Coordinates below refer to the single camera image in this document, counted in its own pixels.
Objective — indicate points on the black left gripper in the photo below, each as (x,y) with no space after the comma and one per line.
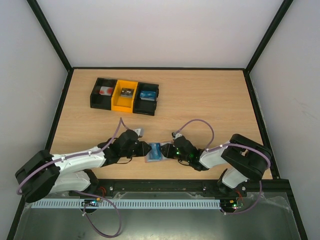
(143,152)

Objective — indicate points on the black aluminium frame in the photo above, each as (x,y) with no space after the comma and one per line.
(276,184)

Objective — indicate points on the dark card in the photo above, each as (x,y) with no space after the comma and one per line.
(127,92)

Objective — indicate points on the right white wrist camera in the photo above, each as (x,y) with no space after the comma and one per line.
(176,135)

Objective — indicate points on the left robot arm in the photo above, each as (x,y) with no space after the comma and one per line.
(47,173)

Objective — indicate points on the metal front plate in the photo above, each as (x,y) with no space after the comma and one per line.
(258,217)

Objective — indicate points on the white red card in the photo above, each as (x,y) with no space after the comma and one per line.
(106,91)

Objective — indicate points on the left black bin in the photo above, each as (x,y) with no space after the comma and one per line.
(98,101)

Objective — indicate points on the blue card in bin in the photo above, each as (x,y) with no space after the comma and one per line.
(148,95)

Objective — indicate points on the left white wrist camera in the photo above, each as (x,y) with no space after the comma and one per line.
(139,132)

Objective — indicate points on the black bin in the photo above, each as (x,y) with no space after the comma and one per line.
(145,107)
(98,101)

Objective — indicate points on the blue VIP card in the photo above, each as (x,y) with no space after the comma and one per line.
(155,154)

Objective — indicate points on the right black bin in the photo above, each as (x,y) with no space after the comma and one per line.
(145,107)

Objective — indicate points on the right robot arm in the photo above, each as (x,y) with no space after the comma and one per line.
(248,159)

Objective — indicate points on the light blue cable duct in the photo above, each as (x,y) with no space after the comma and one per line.
(175,204)

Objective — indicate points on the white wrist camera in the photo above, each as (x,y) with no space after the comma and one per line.
(176,135)
(139,132)

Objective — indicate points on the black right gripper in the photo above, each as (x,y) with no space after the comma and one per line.
(171,149)

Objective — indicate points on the yellow bin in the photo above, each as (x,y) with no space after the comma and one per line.
(123,104)

